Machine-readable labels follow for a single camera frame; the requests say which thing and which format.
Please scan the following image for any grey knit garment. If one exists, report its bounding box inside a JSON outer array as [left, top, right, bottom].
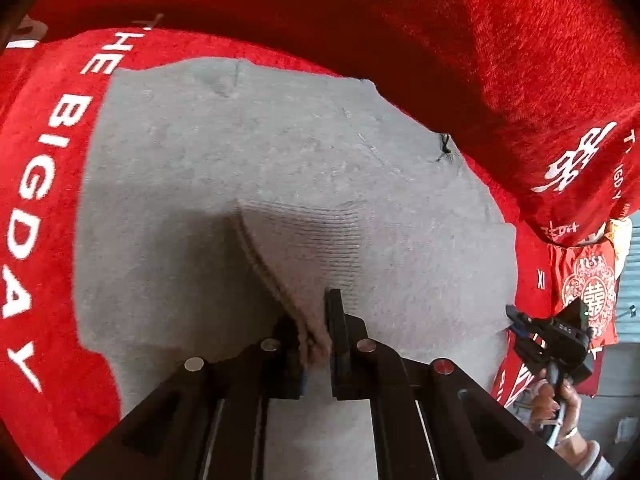
[[74, 57, 519, 480]]

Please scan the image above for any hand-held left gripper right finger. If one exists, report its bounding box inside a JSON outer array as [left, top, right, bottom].
[[324, 288, 583, 480]]

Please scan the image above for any red blanket with white characters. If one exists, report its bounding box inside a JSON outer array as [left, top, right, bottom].
[[27, 0, 640, 248]]

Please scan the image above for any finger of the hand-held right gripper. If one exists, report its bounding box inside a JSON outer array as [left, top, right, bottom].
[[505, 304, 542, 333], [509, 329, 535, 367]]

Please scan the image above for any person's right forearm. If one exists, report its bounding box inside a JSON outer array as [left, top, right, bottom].
[[549, 427, 617, 480]]

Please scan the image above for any red cloth with round emblem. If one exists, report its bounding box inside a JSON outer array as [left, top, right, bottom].
[[550, 240, 622, 351]]

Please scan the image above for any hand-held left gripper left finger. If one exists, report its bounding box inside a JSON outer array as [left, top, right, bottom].
[[62, 314, 310, 480]]

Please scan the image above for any red printed blanket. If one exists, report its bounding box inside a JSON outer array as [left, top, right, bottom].
[[0, 27, 556, 480]]

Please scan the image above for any person's right hand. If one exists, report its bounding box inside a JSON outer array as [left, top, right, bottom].
[[529, 377, 583, 442]]

